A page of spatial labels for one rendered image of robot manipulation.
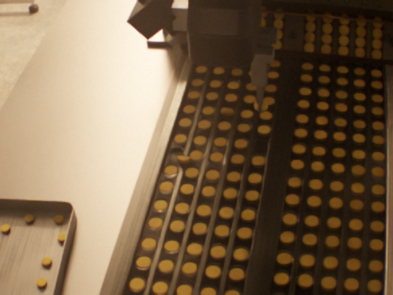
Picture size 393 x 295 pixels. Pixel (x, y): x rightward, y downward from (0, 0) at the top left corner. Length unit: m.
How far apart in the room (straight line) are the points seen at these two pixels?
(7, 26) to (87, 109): 1.79
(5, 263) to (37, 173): 0.13
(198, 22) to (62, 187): 0.36
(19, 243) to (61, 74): 0.29
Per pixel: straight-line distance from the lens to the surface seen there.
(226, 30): 0.45
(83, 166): 0.78
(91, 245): 0.70
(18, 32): 2.57
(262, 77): 0.50
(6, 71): 2.37
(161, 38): 0.94
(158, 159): 0.55
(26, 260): 0.71
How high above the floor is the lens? 1.34
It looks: 44 degrees down
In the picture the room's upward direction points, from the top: 5 degrees counter-clockwise
